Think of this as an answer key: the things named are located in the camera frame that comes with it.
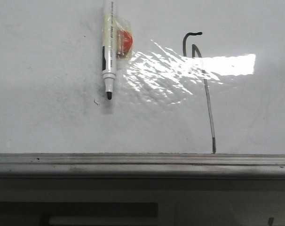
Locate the grey aluminium whiteboard tray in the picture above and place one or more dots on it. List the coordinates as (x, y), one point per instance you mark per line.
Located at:
(138, 165)

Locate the red magnet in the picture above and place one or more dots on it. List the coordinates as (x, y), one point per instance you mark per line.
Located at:
(124, 39)

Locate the white whiteboard marker black tip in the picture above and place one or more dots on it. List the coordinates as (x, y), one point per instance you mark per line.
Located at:
(109, 46)

